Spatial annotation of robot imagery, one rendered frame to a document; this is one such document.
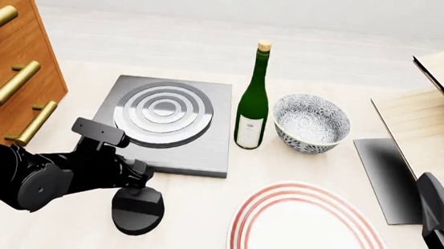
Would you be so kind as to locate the grey stove plate with rings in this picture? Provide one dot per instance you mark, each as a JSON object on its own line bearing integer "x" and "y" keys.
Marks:
{"x": 205, "y": 135}

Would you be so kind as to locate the pale wooden box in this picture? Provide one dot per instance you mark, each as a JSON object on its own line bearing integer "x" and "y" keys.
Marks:
{"x": 428, "y": 118}

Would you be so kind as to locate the round black stove knob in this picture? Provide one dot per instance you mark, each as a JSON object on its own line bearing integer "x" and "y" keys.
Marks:
{"x": 137, "y": 214}

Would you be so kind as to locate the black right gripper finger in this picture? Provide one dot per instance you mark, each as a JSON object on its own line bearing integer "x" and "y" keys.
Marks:
{"x": 440, "y": 204}

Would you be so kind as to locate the blue patterned bowl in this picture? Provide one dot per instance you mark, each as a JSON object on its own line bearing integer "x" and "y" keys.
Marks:
{"x": 310, "y": 126}

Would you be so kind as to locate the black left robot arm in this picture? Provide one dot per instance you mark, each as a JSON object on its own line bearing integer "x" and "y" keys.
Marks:
{"x": 20, "y": 173}

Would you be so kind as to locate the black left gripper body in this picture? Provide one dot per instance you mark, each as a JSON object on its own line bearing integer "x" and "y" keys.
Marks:
{"x": 123, "y": 171}

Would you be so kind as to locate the flat black panel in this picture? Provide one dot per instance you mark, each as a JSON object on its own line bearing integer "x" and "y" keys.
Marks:
{"x": 386, "y": 181}

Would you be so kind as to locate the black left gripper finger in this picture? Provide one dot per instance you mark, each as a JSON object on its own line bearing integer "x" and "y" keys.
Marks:
{"x": 144, "y": 172}

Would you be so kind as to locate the wooden cabinet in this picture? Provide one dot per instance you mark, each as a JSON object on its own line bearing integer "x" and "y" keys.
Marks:
{"x": 32, "y": 41}

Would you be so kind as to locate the white plate with red rings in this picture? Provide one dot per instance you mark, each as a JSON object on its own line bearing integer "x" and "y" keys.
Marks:
{"x": 309, "y": 235}

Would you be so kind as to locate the green wine bottle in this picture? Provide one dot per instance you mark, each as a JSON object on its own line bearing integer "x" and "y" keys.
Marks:
{"x": 252, "y": 109}

